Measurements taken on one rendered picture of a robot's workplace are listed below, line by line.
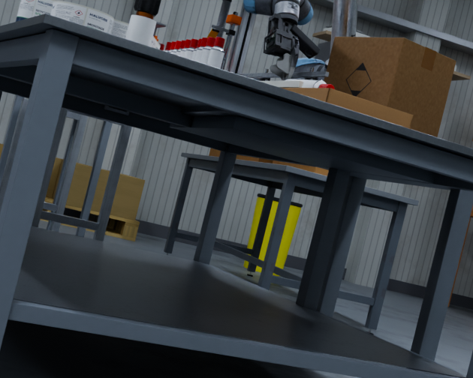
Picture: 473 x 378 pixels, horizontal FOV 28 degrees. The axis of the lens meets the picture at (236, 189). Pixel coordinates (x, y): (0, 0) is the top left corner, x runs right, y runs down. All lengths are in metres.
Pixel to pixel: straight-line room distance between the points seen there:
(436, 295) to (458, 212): 0.27
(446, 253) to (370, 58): 0.67
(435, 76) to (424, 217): 7.25
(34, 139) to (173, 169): 7.04
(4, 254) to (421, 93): 1.37
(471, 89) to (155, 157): 3.49
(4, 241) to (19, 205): 0.08
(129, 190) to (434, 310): 4.94
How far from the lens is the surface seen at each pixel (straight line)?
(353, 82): 2.88
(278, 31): 2.81
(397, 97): 2.78
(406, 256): 10.05
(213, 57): 3.31
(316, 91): 2.37
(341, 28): 3.34
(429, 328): 3.08
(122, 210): 7.73
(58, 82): 2.06
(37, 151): 2.05
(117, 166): 4.48
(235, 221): 9.27
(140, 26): 3.21
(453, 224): 3.07
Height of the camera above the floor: 0.56
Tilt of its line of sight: level
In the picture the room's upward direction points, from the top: 14 degrees clockwise
